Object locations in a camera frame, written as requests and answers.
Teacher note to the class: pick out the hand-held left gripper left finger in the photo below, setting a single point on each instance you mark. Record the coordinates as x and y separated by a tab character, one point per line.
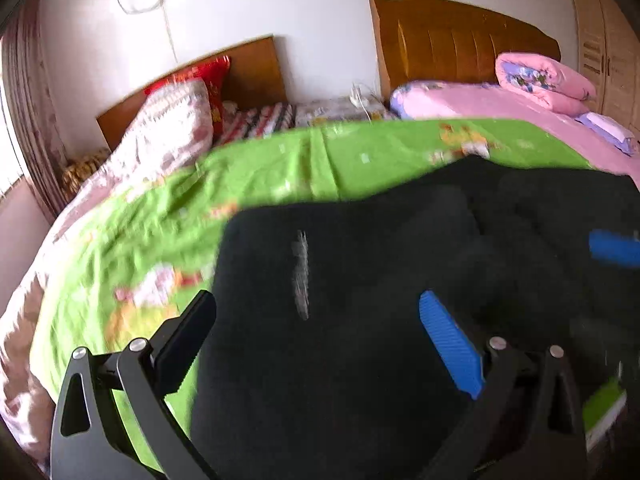
185	340

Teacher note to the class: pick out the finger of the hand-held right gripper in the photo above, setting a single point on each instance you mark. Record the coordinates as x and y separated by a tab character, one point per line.
615	247

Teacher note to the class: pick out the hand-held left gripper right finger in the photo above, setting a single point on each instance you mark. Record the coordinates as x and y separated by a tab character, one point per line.
450	345

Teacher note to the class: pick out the black pants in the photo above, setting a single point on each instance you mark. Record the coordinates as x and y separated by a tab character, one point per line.
350	260

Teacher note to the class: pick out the purple and white pillow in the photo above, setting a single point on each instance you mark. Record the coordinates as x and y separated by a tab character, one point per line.
607	130

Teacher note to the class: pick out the green printed bed sheet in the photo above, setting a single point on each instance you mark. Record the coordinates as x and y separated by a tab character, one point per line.
150	220

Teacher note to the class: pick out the folded pink cartoon quilt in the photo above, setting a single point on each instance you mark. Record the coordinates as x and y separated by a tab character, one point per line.
550	85

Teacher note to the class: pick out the pink bedspread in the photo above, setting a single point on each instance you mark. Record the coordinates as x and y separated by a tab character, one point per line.
500	102

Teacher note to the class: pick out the light wooden wardrobe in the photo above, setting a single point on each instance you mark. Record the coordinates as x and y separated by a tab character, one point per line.
615	60

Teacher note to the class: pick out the golden brown cushion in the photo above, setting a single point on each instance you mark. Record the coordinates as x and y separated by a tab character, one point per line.
82	172

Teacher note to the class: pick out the pink floral quilt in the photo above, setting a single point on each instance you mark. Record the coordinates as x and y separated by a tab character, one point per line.
165	125

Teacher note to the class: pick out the plaid bed sheet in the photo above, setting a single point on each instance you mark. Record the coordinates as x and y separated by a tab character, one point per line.
260	120

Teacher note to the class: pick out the red patterned pillow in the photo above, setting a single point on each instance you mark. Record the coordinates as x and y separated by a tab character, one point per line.
215	85

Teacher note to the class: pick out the white power strip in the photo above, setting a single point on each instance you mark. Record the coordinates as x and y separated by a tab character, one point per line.
361	97

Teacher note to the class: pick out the pale floral bed sheet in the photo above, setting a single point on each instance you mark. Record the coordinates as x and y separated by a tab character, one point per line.
330	110

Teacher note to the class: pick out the large wooden headboard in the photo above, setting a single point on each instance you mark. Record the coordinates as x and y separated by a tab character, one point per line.
450	40

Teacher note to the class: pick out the pink curtain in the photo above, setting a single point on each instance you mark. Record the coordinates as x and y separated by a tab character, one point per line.
30	110

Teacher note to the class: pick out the small wooden headboard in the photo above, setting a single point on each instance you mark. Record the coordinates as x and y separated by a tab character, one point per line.
255	70

